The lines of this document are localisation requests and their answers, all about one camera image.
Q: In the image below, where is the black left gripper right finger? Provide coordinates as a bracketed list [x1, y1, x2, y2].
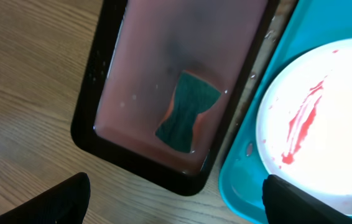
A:
[262, 175, 352, 224]

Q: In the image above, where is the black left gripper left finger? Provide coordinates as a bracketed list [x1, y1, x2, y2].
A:
[0, 172, 91, 224]

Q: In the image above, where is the white plate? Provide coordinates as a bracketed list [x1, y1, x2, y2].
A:
[256, 39, 352, 216]

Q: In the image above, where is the green orange sponge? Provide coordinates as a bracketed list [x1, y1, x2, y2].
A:
[155, 71, 221, 153]

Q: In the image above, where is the teal plastic tray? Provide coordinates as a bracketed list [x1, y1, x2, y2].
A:
[219, 0, 352, 223]

